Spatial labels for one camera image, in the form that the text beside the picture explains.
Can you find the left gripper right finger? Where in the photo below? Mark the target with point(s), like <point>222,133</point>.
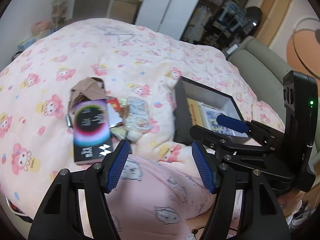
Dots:
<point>262,216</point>

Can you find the black open storage box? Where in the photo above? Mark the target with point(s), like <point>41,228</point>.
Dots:
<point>187,88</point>

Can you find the beige folded cloth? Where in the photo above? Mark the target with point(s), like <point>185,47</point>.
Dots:
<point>91,88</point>

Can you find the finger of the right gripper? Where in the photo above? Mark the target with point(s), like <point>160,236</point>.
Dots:
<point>212,137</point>
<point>261,133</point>

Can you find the grey green sofa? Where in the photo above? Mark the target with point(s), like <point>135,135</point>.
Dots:
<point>263,70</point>

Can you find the red snack box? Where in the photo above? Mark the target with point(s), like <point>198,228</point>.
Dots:
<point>115,116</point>

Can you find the pink pajama leg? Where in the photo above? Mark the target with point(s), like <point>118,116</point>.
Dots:
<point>154,201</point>

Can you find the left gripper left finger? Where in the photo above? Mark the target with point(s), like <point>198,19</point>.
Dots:
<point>58,216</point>

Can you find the clear plastic toy package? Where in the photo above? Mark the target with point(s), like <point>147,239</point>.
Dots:
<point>137,118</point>

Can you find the pink cartoon print blanket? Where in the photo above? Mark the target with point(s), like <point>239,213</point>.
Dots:
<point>36,142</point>

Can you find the yellow screen protector box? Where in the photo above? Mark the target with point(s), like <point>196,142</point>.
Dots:
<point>195,112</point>

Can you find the dark display cabinet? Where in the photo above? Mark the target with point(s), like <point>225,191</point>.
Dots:
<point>221,23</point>

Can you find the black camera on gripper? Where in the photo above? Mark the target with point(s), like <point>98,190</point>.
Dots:
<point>301,103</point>

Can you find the white cabinet door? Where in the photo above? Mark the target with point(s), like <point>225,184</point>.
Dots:
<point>169,17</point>

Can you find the cartoon bead kit package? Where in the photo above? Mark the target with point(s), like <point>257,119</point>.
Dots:
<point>209,117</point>

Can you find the silver smart watch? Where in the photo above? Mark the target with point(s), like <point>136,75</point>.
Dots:
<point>68,121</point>

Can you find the black rainbow circle box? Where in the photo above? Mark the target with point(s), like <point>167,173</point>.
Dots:
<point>91,132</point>

